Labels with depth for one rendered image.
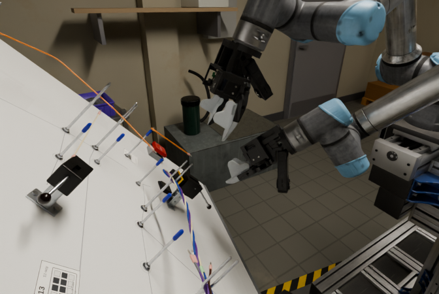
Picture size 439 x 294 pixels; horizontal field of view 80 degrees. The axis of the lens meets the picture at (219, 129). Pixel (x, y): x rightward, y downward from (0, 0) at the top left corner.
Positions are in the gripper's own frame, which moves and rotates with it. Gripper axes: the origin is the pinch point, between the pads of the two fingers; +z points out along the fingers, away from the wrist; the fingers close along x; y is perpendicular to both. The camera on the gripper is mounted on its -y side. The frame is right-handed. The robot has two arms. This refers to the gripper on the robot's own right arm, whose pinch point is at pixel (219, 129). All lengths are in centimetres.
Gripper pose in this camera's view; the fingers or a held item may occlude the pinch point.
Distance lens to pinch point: 63.9
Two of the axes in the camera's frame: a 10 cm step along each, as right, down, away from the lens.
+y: -8.3, -2.0, -5.2
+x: 3.9, 4.5, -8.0
